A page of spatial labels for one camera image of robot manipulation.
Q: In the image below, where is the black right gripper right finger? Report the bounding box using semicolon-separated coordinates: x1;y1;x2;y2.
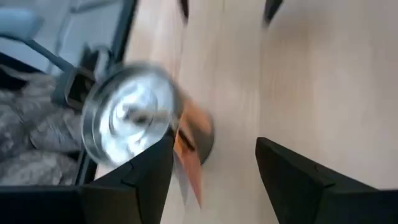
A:
254;136;398;224

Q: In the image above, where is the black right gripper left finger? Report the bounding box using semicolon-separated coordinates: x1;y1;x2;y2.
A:
76;132;175;224

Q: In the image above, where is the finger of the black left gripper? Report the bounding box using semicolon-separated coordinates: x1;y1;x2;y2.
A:
179;0;190;24
262;0;284;27

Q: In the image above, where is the silver tin can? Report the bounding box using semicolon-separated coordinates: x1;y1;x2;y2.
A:
80;62;216;209

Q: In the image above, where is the grey mottled fabric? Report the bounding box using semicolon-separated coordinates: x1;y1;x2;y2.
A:
0;63;91;187

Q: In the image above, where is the dark grey metal bracket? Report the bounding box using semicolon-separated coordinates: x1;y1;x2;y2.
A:
52;66;96;110

